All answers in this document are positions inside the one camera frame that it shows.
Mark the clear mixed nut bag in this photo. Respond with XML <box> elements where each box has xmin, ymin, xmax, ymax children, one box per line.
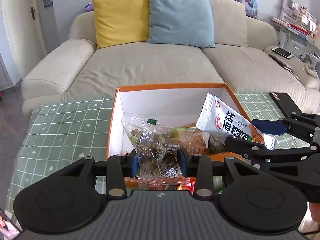
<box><xmin>121</xmin><ymin>112</ymin><xmax>195</xmax><ymax>186</ymax></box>

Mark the white noodle stick snack bag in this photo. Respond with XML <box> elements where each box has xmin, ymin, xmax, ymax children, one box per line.
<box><xmin>196</xmin><ymin>93</ymin><xmax>277</xmax><ymax>150</ymax></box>

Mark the smartphone on sofa arm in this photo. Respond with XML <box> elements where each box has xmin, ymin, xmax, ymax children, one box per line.
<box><xmin>271</xmin><ymin>47</ymin><xmax>294</xmax><ymax>59</ymax></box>

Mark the remote on sofa arm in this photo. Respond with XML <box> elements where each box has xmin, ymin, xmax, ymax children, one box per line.
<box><xmin>269</xmin><ymin>54</ymin><xmax>293</xmax><ymax>72</ymax></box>

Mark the orange cardboard box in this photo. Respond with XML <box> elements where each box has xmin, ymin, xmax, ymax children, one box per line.
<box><xmin>106</xmin><ymin>83</ymin><xmax>248</xmax><ymax>157</ymax></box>

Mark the green checked tablecloth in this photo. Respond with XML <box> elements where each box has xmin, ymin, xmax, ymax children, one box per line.
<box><xmin>4</xmin><ymin>91</ymin><xmax>316</xmax><ymax>221</ymax></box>

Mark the white desk with books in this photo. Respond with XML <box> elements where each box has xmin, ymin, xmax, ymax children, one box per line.
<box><xmin>272</xmin><ymin>0</ymin><xmax>319</xmax><ymax>66</ymax></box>

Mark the beige sofa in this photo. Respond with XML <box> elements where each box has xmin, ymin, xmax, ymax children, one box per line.
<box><xmin>21</xmin><ymin>12</ymin><xmax>319</xmax><ymax>116</ymax></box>

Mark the beige cushion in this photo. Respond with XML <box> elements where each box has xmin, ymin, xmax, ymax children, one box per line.
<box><xmin>209</xmin><ymin>0</ymin><xmax>247</xmax><ymax>47</ymax></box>

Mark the phone on stand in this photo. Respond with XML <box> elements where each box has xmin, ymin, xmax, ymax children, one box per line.
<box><xmin>0</xmin><ymin>210</ymin><xmax>21</xmax><ymax>240</ymax></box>

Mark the blue cushion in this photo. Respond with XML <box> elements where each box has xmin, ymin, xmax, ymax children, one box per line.
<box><xmin>148</xmin><ymin>0</ymin><xmax>215</xmax><ymax>48</ymax></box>

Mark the yellow cushion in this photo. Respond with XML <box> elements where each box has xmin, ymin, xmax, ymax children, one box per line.
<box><xmin>92</xmin><ymin>0</ymin><xmax>150</xmax><ymax>49</ymax></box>

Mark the white door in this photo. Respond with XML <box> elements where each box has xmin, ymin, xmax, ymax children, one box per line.
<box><xmin>1</xmin><ymin>0</ymin><xmax>48</xmax><ymax>79</ymax></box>

